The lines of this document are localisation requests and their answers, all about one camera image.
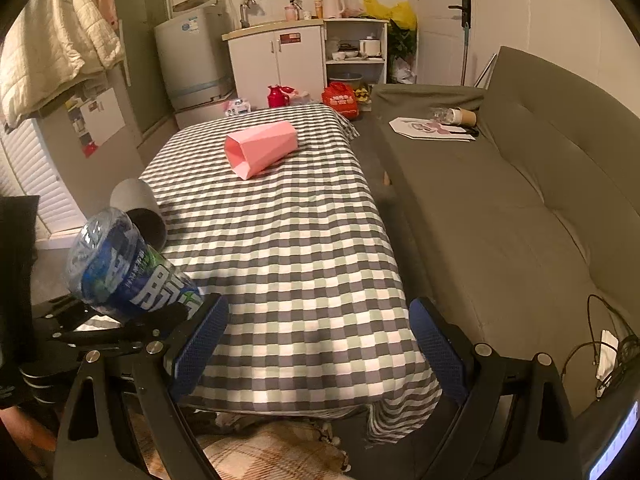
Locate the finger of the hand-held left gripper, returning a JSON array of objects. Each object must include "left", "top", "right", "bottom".
[{"left": 30, "top": 298, "right": 171, "bottom": 362}]

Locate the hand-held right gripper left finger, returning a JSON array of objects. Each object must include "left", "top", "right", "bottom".
[{"left": 52, "top": 292, "right": 231, "bottom": 480}]

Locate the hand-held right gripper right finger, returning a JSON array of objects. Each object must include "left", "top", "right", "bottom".
[{"left": 409, "top": 296, "right": 587, "bottom": 480}]

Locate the blue label plastic bottle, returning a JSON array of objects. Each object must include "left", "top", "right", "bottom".
[{"left": 66, "top": 208, "right": 203, "bottom": 322}]

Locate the pink faceted cup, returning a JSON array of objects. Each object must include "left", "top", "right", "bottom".
[{"left": 224, "top": 120, "right": 299, "bottom": 181}]

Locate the person's left forearm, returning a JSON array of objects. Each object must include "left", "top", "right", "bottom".
[{"left": 0, "top": 404, "right": 58, "bottom": 455}]

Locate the grey cup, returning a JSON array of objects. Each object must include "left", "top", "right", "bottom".
[{"left": 109, "top": 178, "right": 168, "bottom": 252}]

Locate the brown paper cup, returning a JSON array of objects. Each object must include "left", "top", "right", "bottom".
[{"left": 446, "top": 107, "right": 479, "bottom": 128}]

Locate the white louvered panel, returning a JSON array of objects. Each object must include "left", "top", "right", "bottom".
[{"left": 0, "top": 119, "right": 85, "bottom": 252}]

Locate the checkered tablecloth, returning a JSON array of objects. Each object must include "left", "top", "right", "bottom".
[{"left": 75, "top": 102, "right": 441, "bottom": 443}]

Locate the beige plaid rug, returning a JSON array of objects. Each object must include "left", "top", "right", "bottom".
[{"left": 125, "top": 417, "right": 351, "bottom": 480}]

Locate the grey fridge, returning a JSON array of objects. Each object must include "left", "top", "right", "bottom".
[{"left": 34, "top": 66, "right": 147, "bottom": 233}]

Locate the white charger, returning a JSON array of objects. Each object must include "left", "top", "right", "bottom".
[{"left": 595, "top": 329, "right": 622, "bottom": 380}]

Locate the grey sofa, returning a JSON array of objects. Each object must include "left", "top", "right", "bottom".
[{"left": 372, "top": 46, "right": 640, "bottom": 423}]

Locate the white quilt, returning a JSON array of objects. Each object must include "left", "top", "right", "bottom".
[{"left": 0, "top": 0, "right": 126, "bottom": 128}]

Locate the printed paper sheet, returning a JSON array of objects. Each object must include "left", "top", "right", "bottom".
[{"left": 389, "top": 116, "right": 480, "bottom": 143}]

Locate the red jug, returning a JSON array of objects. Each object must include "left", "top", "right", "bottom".
[{"left": 267, "top": 84, "right": 295, "bottom": 109}]

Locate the white washing machine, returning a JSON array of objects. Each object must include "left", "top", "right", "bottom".
[{"left": 153, "top": 4, "right": 237, "bottom": 112}]

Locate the pink cloth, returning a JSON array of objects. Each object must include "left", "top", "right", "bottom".
[{"left": 91, "top": 0, "right": 117, "bottom": 27}]

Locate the red bag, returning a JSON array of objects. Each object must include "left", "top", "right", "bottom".
[{"left": 320, "top": 82, "right": 361, "bottom": 119}]

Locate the white sink cabinet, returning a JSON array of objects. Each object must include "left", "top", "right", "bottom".
[{"left": 221, "top": 18, "right": 327, "bottom": 110}]

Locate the white open shelf unit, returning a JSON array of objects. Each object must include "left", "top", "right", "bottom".
[{"left": 322, "top": 18, "right": 390, "bottom": 87}]

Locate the green plant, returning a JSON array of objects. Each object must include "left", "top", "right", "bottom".
[{"left": 387, "top": 19, "right": 419, "bottom": 70}]

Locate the metal faucet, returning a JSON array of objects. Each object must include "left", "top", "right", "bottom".
[{"left": 239, "top": 0, "right": 267, "bottom": 29}]

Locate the yellow plastic bag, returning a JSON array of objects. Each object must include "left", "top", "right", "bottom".
[{"left": 363, "top": 0, "right": 418, "bottom": 31}]

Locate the black cable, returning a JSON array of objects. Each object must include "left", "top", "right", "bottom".
[{"left": 559, "top": 294, "right": 640, "bottom": 402}]

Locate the black door handle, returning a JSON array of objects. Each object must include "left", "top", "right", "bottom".
[{"left": 448, "top": 0, "right": 472, "bottom": 27}]

